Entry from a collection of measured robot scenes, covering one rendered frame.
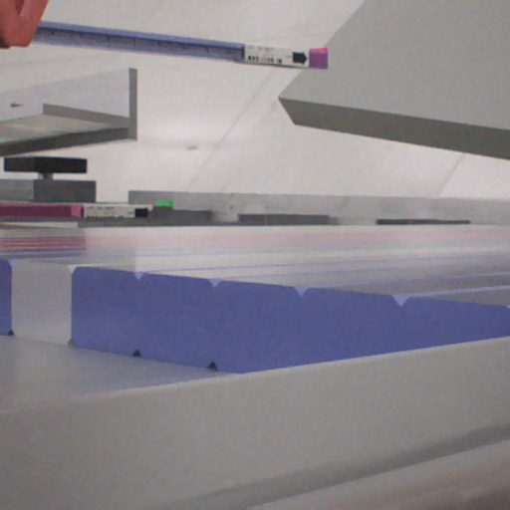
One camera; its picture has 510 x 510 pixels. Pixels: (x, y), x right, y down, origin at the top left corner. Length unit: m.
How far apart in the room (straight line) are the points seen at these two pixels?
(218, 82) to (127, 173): 0.30
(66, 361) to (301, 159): 2.09
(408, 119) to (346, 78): 0.12
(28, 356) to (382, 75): 1.00
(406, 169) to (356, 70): 0.91
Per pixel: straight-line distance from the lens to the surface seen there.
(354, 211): 0.78
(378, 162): 2.12
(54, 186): 0.89
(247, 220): 0.77
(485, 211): 0.72
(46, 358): 0.16
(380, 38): 1.20
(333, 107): 1.14
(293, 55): 0.78
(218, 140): 2.45
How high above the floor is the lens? 1.17
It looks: 34 degrees down
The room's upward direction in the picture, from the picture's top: 35 degrees counter-clockwise
